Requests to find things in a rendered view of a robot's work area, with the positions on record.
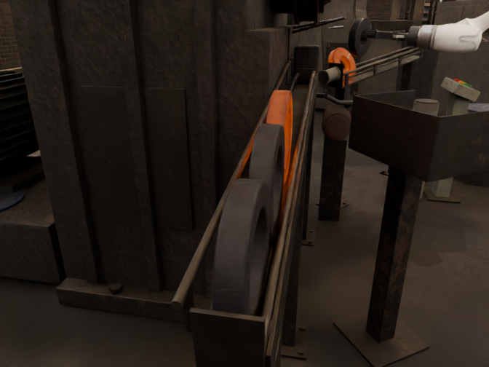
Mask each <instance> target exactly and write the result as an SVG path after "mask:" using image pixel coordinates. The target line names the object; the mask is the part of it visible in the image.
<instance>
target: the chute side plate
mask: <svg viewBox="0 0 489 367"><path fill-rule="evenodd" d="M316 77H317V73H316V74H315V77H314V83H313V87H312V91H311V101H310V104H309V111H308V116H307V120H306V129H305V133H304V137H303V145H302V149H301V157H300V164H299V167H298V174H297V178H296V182H295V191H294V195H293V203H292V207H291V211H290V223H289V227H288V228H287V236H286V240H285V249H284V253H283V257H282V265H281V269H280V274H279V282H278V286H277V294H276V298H275V303H274V311H273V315H272V324H271V333H270V337H269V340H268V344H267V349H266V367H275V359H276V353H277V345H278V341H279V332H280V327H281V325H282V322H283V317H284V311H285V302H286V296H287V287H288V281H289V276H290V266H291V261H292V256H293V246H294V241H295V231H296V226H297V220H298V211H299V205H300V200H301V190H302V185H303V175H304V170H305V158H306V151H307V149H308V144H309V134H310V129H311V119H312V114H313V108H314V100H315V92H316V89H315V88H316V87H317V80H316Z"/></svg>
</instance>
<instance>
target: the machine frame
mask: <svg viewBox="0 0 489 367"><path fill-rule="evenodd" d="M8 2H9V8H10V12H11V16H12V22H13V26H14V30H15V38H16V42H17V48H18V52H19V56H20V62H21V66H22V70H23V76H24V80H25V85H26V89H27V93H28V99H29V103H30V107H31V113H32V117H33V123H34V127H35V131H36V137H37V141H38V145H39V151H40V155H41V161H42V164H43V168H44V174H45V178H46V182H47V188H48V192H49V198H50V202H51V206H52V212H53V216H54V220H55V226H56V230H57V236H58V240H59V244H60V250H61V254H62V257H63V264H64V267H65V274H66V279H65V280H64V281H63V282H62V283H61V284H59V286H58V287H57V289H56V291H57V296H58V300H59V303H60V304H64V305H70V306H75V307H84V308H90V309H99V310H105V311H110V312H120V313H125V314H131V315H140V316H146V317H155V318H161V319H165V320H175V321H180V322H185V321H186V320H185V315H184V309H183V307H182V309H180V310H176V309H173V308H172V307H171V302H172V300H173V298H174V296H175V294H176V291H177V289H178V287H179V285H180V283H181V281H182V279H183V277H184V275H185V273H186V270H187V269H188V266H189V264H190V263H191V260H192V258H193V257H194V254H195V252H196V249H197V248H198V246H199V244H200V242H201V240H202V238H203V235H204V233H205V231H206V229H207V227H208V225H209V223H210V221H211V219H212V216H213V214H214V212H215V210H216V208H217V206H218V204H219V202H220V200H221V197H222V196H223V193H224V191H225V190H226V187H227V186H228V183H229V181H230V180H231V177H232V175H233V173H234V171H235V169H236V167H237V165H238V163H239V160H240V158H241V156H242V154H243V152H244V150H245V148H246V146H247V144H248V142H249V139H250V137H251V135H252V133H253V131H254V129H255V127H256V125H257V123H258V120H259V119H260V117H261V114H262V113H263V110H264V109H265V107H266V104H267V102H268V100H269V98H270V96H271V94H272V92H273V90H274V88H275V86H276V83H277V81H278V79H279V77H280V75H281V73H282V71H283V69H284V67H285V64H286V62H287V61H289V60H290V59H291V57H293V56H294V53H295V46H297V45H298V33H299V32H298V33H294V34H292V31H296V30H298V29H299V28H296V29H293V26H296V25H287V14H283V13H282V14H277V13H276V14H274V13H273V12H272V11H271V5H270V1H269V0H8ZM218 226H219V225H218ZM217 234H218V228H217V230H216V232H215V234H214V237H213V239H212V241H211V243H210V246H209V248H208V250H207V252H206V255H205V257H204V259H203V262H202V264H201V266H200V268H199V271H198V272H197V275H196V277H195V279H194V282H193V284H192V291H193V297H194V308H199V309H210V308H211V305H212V269H213V261H214V254H215V244H216V238H217Z"/></svg>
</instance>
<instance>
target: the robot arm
mask: <svg viewBox="0 0 489 367"><path fill-rule="evenodd" d="M488 28H489V11H488V12H486V13H485V14H484V15H481V16H479V17H476V18H474V19H469V18H466V19H464V20H462V21H460V22H457V23H455V24H445V25H423V26H422V27H420V26H411V27H410V30H409V33H405V31H377V29H376V30H375V31H374V30H363V31H362V33H361V36H360V38H372V39H391V40H397V41H399V42H402V41H404V39H407V46H409V47H417V46H418V48H419V49H425V50H436V51H439V52H442V53H447V54H464V53H469V52H474V51H476V50H477V48H478V47H479V45H480V42H481V38H482V33H483V32H484V31H486V30H487V29H488Z"/></svg>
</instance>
